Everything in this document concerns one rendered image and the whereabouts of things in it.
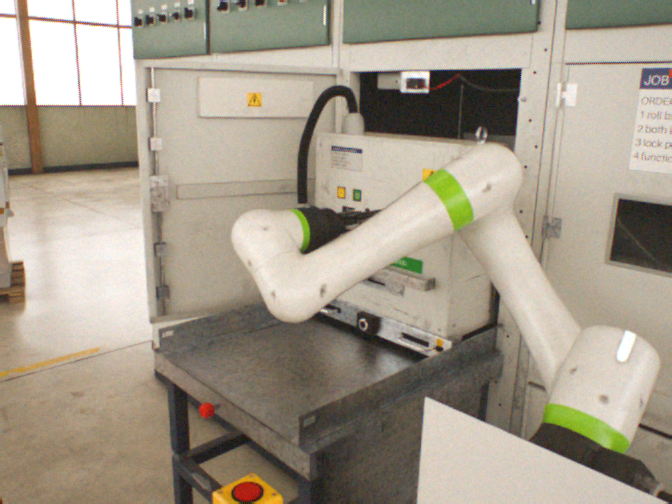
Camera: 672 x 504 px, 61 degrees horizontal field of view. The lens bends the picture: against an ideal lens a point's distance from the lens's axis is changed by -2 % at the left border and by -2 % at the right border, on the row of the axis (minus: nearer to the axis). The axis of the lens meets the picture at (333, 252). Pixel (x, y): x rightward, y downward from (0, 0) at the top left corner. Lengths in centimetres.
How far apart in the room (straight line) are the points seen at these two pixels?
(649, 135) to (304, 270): 76
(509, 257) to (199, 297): 99
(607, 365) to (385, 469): 62
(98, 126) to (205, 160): 1123
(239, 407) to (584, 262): 83
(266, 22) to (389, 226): 124
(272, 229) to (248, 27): 125
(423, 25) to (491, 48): 21
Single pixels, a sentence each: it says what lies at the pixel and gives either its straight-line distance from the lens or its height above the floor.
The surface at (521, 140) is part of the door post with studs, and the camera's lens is 150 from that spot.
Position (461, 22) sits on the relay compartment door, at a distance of 159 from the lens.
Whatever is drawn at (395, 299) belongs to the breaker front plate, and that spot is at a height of 98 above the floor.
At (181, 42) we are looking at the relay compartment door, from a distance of 263.
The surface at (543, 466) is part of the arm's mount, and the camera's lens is 85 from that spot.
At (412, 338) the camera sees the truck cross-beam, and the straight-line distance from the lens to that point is 153.
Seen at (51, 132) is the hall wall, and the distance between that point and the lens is 1264.
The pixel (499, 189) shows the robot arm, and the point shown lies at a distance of 110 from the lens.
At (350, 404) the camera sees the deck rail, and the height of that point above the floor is 89.
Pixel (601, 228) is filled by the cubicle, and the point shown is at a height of 123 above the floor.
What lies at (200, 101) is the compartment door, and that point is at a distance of 171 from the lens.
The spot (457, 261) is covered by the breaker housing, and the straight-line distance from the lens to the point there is 143.
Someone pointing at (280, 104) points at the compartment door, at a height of 147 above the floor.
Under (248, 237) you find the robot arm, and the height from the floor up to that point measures 124.
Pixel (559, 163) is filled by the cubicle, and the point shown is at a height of 136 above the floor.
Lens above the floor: 149
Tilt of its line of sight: 15 degrees down
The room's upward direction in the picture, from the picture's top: 1 degrees clockwise
